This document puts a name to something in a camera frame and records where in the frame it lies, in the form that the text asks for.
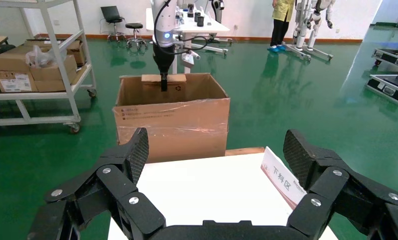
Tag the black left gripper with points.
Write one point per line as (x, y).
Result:
(164, 59)

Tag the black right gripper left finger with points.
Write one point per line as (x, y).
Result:
(115, 185)

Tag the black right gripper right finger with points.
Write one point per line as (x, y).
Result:
(331, 185)

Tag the small cardboard box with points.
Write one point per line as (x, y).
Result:
(149, 78)

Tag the large open cardboard box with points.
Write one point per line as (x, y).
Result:
(172, 132)

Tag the flat wide cardboard box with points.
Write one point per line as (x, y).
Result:
(77, 49)

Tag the plain brown cardboard box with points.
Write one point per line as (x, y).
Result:
(11, 59)
(51, 78)

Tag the cardboard box with shipping label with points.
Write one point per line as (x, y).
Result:
(14, 82)

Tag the white acrylic label sign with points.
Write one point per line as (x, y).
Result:
(280, 179)

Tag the black round stool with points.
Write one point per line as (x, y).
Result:
(134, 26)

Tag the white desk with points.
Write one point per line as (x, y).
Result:
(215, 26)

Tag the black office chair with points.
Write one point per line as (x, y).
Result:
(112, 15)

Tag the wooden board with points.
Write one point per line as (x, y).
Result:
(245, 151)

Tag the black and white robot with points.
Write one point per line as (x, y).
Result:
(218, 8)

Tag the black flight case with laptop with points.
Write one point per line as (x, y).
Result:
(384, 87)

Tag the white wheeled shelf cart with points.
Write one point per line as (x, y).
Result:
(36, 95)

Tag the clear plastic bag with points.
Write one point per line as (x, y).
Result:
(39, 58)

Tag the person in yellow shirt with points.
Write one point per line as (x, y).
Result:
(281, 20)

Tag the white humanoid robot on stand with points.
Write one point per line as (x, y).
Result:
(310, 30)

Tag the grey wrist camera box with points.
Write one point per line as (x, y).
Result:
(188, 60)

